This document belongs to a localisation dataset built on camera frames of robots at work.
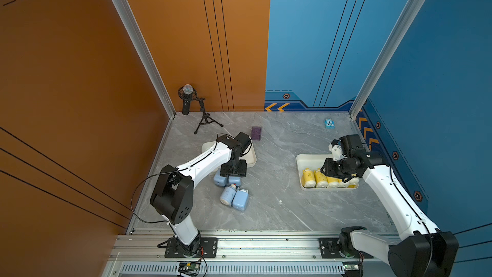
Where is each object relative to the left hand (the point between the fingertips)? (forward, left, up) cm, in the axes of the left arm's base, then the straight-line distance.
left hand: (238, 172), depth 86 cm
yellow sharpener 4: (-5, -46, 0) cm, 46 cm away
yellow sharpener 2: (-3, -37, +1) cm, 37 cm away
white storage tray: (+12, -5, -6) cm, 14 cm away
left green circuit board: (-34, +17, -9) cm, 39 cm away
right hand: (-2, -37, +7) cm, 37 cm away
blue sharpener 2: (-3, +1, -1) cm, 4 cm away
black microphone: (+36, +27, +17) cm, 48 cm away
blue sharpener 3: (-10, +4, 0) cm, 11 cm away
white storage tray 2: (+11, -38, -8) cm, 40 cm away
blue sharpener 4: (-13, -1, -1) cm, 13 cm away
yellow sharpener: (-3, -31, 0) cm, 31 cm away
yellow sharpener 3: (-5, -41, +2) cm, 41 cm away
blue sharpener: (-4, +8, -1) cm, 9 cm away
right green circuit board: (-34, -44, -8) cm, 56 cm away
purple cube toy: (+26, -8, -4) cm, 27 cm away
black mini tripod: (+35, +21, -1) cm, 40 cm away
